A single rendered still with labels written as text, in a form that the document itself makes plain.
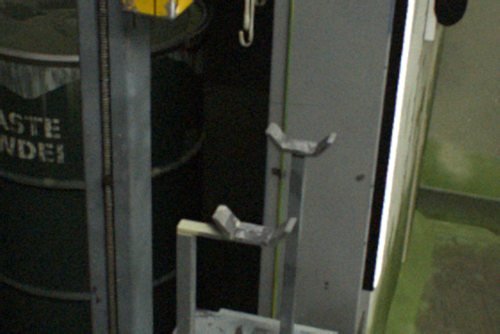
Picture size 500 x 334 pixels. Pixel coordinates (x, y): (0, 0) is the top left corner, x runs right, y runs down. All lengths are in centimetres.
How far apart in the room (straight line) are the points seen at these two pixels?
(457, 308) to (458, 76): 76
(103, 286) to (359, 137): 54
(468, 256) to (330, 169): 143
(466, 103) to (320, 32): 162
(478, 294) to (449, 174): 43
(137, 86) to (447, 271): 194
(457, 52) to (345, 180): 156
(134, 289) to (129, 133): 20
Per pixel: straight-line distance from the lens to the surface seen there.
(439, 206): 302
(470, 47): 307
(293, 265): 119
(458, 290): 277
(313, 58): 147
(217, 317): 134
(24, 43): 208
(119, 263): 111
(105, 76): 101
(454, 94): 304
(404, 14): 143
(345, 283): 165
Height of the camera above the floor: 160
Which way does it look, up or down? 28 degrees down
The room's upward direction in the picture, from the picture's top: 3 degrees clockwise
